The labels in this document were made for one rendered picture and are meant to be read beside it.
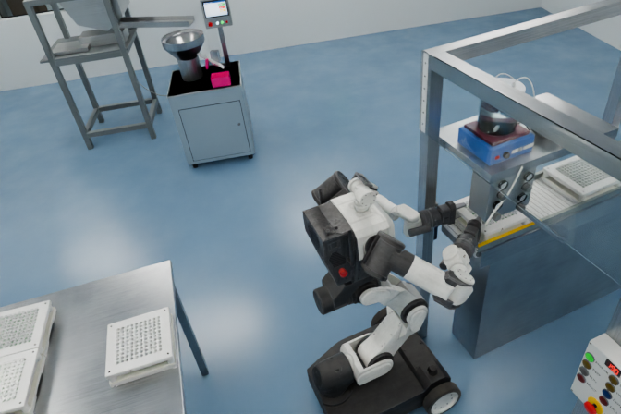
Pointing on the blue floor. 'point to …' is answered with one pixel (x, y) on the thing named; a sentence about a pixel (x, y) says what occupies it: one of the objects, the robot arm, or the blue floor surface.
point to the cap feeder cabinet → (212, 115)
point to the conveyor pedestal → (526, 295)
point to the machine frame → (528, 30)
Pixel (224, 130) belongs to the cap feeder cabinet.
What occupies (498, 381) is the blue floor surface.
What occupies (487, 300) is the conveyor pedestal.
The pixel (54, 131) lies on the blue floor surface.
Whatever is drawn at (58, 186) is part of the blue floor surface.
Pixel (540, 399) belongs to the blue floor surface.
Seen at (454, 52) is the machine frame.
